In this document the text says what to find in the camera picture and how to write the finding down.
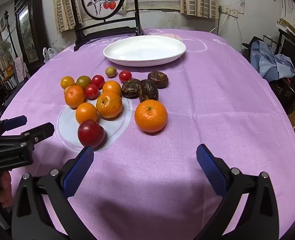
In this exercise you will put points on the person's left hand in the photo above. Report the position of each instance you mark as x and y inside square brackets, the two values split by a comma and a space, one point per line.
[7, 190]

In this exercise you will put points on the dark green tomato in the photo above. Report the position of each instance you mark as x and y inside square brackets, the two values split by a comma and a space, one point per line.
[83, 81]

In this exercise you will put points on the white oval plate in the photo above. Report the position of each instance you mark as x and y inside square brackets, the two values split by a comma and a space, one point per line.
[144, 50]

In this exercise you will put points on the purple tablecloth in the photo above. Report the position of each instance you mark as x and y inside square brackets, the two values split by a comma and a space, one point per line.
[187, 135]

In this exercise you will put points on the yellow-orange tomato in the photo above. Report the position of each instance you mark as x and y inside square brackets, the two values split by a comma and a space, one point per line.
[67, 82]

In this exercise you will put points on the round painted table screen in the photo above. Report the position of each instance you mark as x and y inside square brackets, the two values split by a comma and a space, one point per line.
[103, 0]

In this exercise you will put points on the blue cloth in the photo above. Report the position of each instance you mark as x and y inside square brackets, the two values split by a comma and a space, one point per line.
[272, 62]

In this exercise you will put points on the white plastic bag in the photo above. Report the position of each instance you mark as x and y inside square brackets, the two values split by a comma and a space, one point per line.
[50, 53]

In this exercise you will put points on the orange tangerine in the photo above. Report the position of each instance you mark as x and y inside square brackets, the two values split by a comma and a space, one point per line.
[109, 105]
[74, 96]
[151, 115]

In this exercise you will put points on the dark wooden cabinet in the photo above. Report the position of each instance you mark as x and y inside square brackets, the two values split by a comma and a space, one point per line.
[28, 30]

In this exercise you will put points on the wall power socket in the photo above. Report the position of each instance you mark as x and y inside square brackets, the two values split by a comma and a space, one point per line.
[231, 12]

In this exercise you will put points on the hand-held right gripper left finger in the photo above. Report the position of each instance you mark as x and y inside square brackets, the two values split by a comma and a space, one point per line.
[78, 172]

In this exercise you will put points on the dark red plum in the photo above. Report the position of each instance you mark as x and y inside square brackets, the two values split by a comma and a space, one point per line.
[91, 133]

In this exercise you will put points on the dark brown water chestnut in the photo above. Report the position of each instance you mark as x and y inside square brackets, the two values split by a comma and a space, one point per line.
[150, 91]
[131, 88]
[158, 79]

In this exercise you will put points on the pink hanging cloth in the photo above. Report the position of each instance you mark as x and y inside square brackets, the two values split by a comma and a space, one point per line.
[21, 68]

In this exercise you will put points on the standing fan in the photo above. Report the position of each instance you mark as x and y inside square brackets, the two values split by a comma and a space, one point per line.
[5, 48]

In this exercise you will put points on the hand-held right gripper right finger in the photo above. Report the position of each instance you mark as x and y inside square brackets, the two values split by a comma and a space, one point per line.
[211, 170]

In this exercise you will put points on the yellow-green cherry tomato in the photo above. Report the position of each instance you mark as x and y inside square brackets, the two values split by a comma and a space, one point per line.
[110, 71]

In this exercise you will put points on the small smooth orange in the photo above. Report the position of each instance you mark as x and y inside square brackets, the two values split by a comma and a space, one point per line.
[112, 87]
[86, 112]

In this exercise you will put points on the red cherry tomato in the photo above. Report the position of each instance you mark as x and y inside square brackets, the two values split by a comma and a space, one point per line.
[125, 76]
[98, 80]
[91, 91]

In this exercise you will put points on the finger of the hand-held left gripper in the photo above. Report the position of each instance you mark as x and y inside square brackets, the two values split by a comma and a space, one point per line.
[15, 121]
[41, 131]

